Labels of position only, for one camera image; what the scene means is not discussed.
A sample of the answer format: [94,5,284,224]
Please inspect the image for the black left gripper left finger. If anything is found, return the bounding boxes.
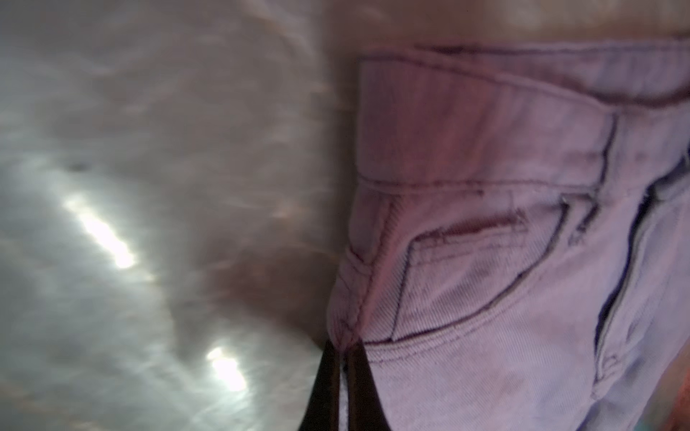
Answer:
[298,341,341,431]

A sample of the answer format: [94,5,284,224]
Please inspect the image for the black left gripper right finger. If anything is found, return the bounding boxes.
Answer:
[346,344,391,431]

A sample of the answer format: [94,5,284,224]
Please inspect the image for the purple trousers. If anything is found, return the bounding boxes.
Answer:
[328,39,689,430]

